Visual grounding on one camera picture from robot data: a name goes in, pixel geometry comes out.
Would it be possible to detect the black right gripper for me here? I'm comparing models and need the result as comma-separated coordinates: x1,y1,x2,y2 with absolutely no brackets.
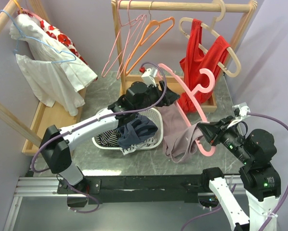
196,113,252,162

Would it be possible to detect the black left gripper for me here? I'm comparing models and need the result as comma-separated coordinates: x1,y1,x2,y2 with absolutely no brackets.
134,81,180,114

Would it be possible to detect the white perforated plastic basket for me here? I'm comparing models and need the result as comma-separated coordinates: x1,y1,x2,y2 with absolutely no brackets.
92,108,164,151

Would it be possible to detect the pink plastic hanger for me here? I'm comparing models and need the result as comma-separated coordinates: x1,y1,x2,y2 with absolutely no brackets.
158,64,215,156

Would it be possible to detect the mauve tank top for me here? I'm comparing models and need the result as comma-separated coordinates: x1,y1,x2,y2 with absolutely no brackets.
158,104,203,163

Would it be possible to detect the navy blue tank top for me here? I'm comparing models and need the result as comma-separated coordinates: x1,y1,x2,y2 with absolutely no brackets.
118,114,158,149

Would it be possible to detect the black striped tank top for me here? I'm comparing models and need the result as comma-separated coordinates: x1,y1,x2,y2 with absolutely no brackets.
95,129,121,147

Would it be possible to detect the orange plastic hanger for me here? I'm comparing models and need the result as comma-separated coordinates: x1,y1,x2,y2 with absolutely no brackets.
123,16,175,76

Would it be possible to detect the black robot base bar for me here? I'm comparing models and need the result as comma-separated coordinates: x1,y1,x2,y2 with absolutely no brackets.
57,167,229,205

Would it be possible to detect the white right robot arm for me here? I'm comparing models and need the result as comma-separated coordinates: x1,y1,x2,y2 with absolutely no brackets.
197,116,281,231

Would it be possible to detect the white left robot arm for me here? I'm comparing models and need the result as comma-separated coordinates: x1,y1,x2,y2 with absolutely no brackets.
39,81,179,193

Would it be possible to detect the red tank top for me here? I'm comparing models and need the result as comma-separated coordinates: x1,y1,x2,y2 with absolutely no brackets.
177,18,231,114

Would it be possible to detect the white dress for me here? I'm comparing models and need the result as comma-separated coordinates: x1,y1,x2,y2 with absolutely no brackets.
10,14,97,116

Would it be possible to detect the wooden clothes rack left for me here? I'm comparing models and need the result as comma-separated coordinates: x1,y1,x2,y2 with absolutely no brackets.
0,0,87,157

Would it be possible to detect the wooden clothes rack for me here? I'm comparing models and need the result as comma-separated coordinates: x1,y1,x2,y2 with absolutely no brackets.
111,0,258,113
0,0,87,157

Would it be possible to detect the wooden clothes rack centre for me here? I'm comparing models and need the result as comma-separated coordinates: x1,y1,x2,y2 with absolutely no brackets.
111,0,258,113

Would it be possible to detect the red floral white garment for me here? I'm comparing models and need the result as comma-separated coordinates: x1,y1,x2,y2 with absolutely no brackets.
39,19,87,64

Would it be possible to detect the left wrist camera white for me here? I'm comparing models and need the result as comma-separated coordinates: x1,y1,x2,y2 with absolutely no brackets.
141,67,158,87

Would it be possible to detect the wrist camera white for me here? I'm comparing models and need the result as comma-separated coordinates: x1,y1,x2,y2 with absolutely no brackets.
228,102,250,128
141,67,158,87

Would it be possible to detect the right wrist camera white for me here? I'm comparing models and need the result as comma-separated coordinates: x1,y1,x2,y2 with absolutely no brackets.
228,102,250,128

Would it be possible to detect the blue wire hanger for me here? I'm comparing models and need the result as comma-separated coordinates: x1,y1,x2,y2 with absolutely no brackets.
0,9,77,64

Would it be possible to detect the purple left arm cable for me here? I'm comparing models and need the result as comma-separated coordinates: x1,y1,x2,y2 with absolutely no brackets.
30,62,169,214

